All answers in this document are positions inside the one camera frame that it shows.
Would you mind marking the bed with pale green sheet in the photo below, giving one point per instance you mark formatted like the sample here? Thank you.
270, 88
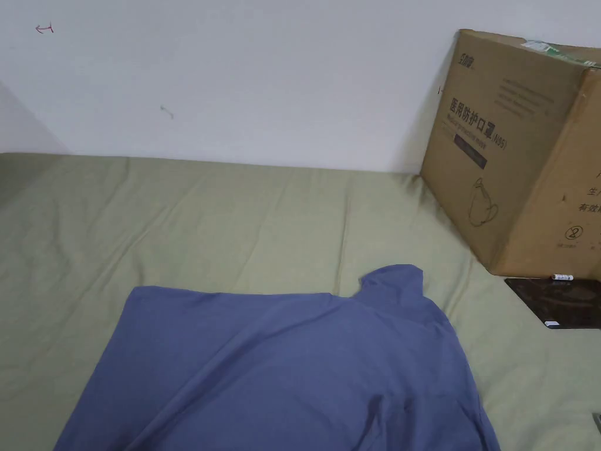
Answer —
188, 225

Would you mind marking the blue shirt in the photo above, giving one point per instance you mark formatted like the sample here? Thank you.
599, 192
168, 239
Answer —
281, 376

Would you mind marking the brown cardboard carton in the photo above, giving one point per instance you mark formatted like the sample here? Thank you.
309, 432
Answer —
512, 155

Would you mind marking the small white tube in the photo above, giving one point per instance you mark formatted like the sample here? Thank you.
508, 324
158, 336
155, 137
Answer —
561, 277

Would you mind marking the flat black bag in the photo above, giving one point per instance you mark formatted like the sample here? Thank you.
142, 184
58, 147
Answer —
563, 305

